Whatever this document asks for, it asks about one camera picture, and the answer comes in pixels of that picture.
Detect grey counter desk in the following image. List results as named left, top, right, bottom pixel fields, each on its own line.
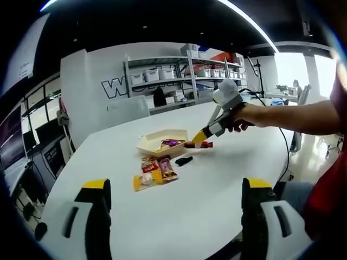
left=35, top=132, right=73, bottom=181

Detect hanging projection screen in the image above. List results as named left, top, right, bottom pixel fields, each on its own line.
left=4, top=12, right=52, bottom=94

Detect black bag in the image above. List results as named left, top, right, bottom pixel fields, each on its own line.
left=152, top=88, right=166, bottom=108

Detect person's right hand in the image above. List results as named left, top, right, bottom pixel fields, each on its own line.
left=227, top=104, right=262, bottom=133

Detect black camera stand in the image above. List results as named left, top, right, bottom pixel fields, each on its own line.
left=245, top=55, right=266, bottom=95

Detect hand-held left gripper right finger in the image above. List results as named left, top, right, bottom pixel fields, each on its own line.
left=240, top=177, right=314, bottom=260

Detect long red food packet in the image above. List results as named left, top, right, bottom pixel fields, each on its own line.
left=183, top=140, right=214, bottom=150

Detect linear ceiling light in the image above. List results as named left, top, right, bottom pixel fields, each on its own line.
left=216, top=0, right=280, bottom=54

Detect frosted white panel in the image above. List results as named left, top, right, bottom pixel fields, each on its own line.
left=106, top=96, right=151, bottom=118

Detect brown purple food packet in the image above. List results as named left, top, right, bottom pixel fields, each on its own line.
left=157, top=158, right=179, bottom=183

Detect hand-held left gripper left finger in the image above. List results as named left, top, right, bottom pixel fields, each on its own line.
left=37, top=178, right=112, bottom=260

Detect black oval pad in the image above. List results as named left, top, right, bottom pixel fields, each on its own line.
left=34, top=222, right=48, bottom=241

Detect large screen on stand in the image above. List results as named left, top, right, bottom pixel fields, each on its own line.
left=0, top=104, right=28, bottom=176

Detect grey metal shelving rack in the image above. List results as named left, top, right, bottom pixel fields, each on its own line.
left=124, top=44, right=246, bottom=109

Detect clear black prune food packet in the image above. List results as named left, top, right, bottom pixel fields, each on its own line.
left=175, top=155, right=194, bottom=166

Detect black computer monitor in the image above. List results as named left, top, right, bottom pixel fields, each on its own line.
left=35, top=123, right=58, bottom=143
left=22, top=129, right=36, bottom=149

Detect person's red shirt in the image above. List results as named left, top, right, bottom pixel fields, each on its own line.
left=302, top=51, right=347, bottom=244

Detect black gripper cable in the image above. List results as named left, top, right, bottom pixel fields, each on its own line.
left=240, top=88, right=291, bottom=187

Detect small red food packet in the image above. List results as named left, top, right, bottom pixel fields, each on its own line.
left=141, top=161, right=159, bottom=173

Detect row of white storage bins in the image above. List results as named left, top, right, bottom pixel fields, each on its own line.
left=131, top=44, right=245, bottom=85

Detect person's legs in jeans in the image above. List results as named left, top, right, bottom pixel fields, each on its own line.
left=281, top=181, right=314, bottom=217

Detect hanging grey pink bag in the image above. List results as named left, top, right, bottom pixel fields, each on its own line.
left=56, top=97, right=70, bottom=127

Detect cream paper food container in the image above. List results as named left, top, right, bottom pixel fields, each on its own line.
left=136, top=129, right=188, bottom=158

